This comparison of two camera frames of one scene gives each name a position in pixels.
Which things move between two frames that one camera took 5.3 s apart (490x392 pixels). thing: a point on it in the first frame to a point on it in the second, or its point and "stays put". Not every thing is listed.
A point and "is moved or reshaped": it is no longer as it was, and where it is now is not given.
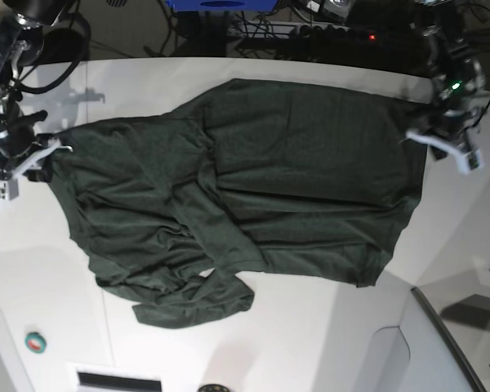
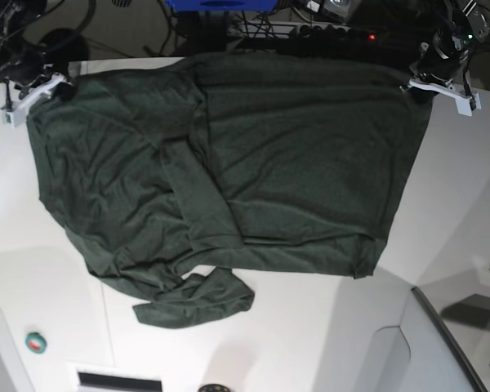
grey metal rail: x=471 y=369 stays put
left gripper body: x=24 y=152 to x=28 y=85
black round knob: x=213 y=388 stays put
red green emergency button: x=35 y=342 stays put
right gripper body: x=449 y=127 to x=446 y=74
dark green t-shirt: x=250 y=175 is moved or reshaped
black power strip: x=334 y=34 stays put
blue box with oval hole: x=221 y=6 stays put
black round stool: x=63 y=45 stays put
